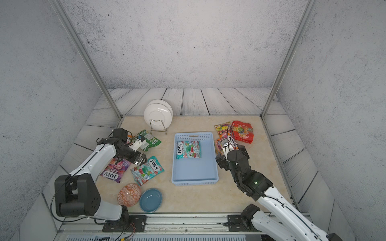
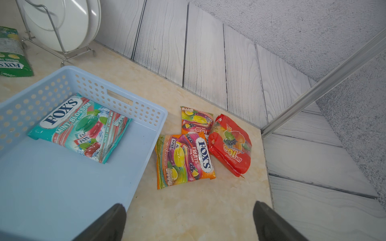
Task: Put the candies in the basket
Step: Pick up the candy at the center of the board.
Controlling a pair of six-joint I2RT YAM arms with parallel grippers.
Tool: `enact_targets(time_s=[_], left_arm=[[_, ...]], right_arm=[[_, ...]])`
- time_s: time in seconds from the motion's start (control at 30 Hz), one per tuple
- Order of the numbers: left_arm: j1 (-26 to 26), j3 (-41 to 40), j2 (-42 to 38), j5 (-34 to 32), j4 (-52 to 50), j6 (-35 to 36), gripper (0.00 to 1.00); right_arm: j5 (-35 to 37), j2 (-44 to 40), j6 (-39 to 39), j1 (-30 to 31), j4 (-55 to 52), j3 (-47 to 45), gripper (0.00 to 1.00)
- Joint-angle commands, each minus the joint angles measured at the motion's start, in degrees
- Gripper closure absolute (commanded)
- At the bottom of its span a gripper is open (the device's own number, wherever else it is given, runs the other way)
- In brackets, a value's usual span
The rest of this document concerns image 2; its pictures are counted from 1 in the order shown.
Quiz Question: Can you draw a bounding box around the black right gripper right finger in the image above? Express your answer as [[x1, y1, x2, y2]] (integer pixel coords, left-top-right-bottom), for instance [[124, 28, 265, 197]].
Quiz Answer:
[[253, 201, 308, 241]]

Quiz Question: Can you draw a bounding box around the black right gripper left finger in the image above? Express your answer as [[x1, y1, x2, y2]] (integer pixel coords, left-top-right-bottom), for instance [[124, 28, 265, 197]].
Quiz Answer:
[[73, 203, 126, 241]]

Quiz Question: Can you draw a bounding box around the light blue plastic basket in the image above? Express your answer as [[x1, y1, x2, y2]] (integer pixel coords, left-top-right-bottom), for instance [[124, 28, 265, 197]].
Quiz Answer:
[[1, 66, 168, 241]]

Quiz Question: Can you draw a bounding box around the orange fox's fruits bag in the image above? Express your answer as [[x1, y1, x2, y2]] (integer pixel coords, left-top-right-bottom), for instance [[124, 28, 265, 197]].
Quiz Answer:
[[181, 106, 214, 139], [155, 132, 216, 189]]

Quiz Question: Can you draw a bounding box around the teal Fox's mint bag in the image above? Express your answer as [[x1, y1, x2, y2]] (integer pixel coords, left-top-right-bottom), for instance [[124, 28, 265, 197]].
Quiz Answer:
[[28, 94, 132, 164]]

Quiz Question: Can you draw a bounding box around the green Fox's spring tea bag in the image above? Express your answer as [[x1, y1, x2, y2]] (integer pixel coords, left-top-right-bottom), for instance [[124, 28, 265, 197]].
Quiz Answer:
[[1, 26, 34, 77]]

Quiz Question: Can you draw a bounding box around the red Lot 100 candy bag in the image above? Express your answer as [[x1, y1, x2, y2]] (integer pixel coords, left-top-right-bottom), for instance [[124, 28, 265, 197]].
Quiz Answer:
[[208, 114, 252, 177]]

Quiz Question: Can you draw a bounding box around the white plate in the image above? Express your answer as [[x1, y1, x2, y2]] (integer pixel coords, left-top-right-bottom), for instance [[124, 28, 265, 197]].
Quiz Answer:
[[15, 0, 102, 54]]

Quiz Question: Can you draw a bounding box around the wire plate stand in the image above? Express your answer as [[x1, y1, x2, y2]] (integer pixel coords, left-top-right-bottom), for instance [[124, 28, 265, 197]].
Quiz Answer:
[[14, 0, 97, 67]]

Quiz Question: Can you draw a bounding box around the right aluminium corner post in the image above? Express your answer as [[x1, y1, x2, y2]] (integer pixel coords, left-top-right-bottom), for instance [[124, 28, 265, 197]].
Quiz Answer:
[[261, 29, 386, 139]]

